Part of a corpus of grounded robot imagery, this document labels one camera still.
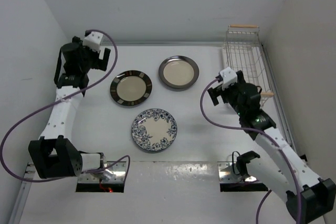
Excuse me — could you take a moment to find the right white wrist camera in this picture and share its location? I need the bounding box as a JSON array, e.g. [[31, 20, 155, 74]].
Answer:
[[219, 67, 238, 90]]

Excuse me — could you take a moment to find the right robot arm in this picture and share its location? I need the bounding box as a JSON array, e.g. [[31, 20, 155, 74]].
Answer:
[[203, 67, 335, 223]]

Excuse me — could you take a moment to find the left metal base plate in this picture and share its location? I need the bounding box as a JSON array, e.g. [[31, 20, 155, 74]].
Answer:
[[77, 161, 127, 184]]

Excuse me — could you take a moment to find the white wire dish rack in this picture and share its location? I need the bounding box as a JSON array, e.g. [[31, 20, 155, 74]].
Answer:
[[222, 24, 274, 106]]

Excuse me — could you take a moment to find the metal base plate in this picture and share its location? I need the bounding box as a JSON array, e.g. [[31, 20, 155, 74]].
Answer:
[[77, 161, 127, 184], [217, 162, 259, 184]]

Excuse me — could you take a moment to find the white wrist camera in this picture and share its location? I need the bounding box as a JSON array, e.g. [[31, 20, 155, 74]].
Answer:
[[219, 67, 238, 90], [82, 31, 103, 52]]

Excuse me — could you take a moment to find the dark striped rim plate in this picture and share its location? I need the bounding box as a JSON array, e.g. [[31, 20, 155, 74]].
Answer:
[[110, 70, 153, 107]]

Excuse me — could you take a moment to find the blue floral white plate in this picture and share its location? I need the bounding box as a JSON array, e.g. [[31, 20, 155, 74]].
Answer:
[[131, 109, 178, 153]]

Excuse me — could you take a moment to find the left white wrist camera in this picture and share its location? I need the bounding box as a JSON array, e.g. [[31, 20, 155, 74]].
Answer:
[[82, 31, 103, 52]]

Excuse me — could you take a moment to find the grey rimmed beige plate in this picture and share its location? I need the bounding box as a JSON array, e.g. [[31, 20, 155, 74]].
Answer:
[[158, 56, 200, 90]]

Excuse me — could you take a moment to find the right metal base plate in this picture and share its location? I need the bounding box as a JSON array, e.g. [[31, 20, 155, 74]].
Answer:
[[217, 162, 259, 184]]

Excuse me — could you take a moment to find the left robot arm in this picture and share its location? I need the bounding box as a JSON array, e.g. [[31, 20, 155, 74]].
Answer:
[[28, 31, 111, 179]]

